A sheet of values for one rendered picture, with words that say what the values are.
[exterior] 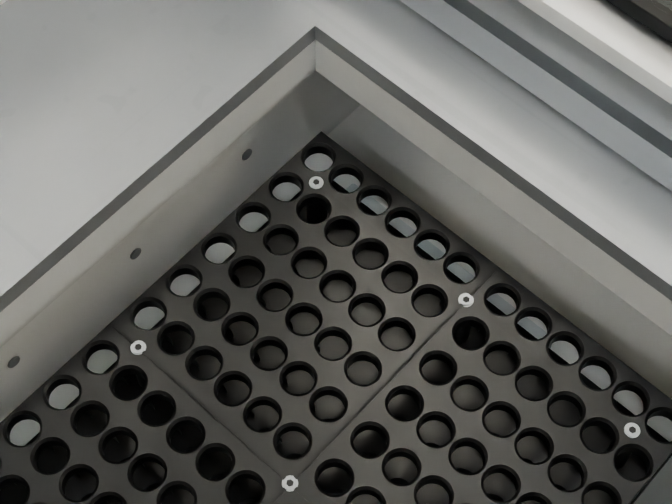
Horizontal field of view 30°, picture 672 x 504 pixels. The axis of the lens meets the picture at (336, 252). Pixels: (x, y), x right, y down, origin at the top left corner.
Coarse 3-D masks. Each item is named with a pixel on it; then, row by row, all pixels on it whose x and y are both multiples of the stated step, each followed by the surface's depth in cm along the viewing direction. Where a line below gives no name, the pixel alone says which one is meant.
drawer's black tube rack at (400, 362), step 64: (256, 192) 47; (320, 192) 47; (192, 256) 46; (256, 256) 46; (320, 256) 46; (384, 256) 47; (128, 320) 45; (192, 320) 45; (256, 320) 45; (320, 320) 45; (384, 320) 45; (448, 320) 45; (128, 384) 47; (192, 384) 44; (256, 384) 44; (320, 384) 44; (384, 384) 44; (448, 384) 44; (512, 384) 44; (0, 448) 42; (64, 448) 46; (128, 448) 46; (192, 448) 46; (256, 448) 42; (320, 448) 42; (384, 448) 46; (448, 448) 43; (512, 448) 43; (576, 448) 43; (640, 448) 43
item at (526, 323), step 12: (372, 204) 53; (396, 228) 53; (408, 228) 53; (432, 252) 52; (456, 264) 52; (468, 276) 52; (492, 300) 51; (504, 300) 51; (504, 312) 51; (528, 324) 50; (540, 336) 50
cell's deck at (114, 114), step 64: (64, 0) 46; (128, 0) 46; (192, 0) 46; (256, 0) 46; (320, 0) 46; (384, 0) 46; (0, 64) 45; (64, 64) 45; (128, 64) 45; (192, 64) 45; (256, 64) 45; (320, 64) 47; (384, 64) 45; (448, 64) 45; (0, 128) 43; (64, 128) 43; (128, 128) 43; (192, 128) 43; (448, 128) 44; (512, 128) 43; (576, 128) 43; (0, 192) 42; (64, 192) 42; (128, 192) 42; (512, 192) 44; (576, 192) 42; (640, 192) 42; (0, 256) 41; (64, 256) 42; (576, 256) 43; (640, 256) 41; (0, 320) 41
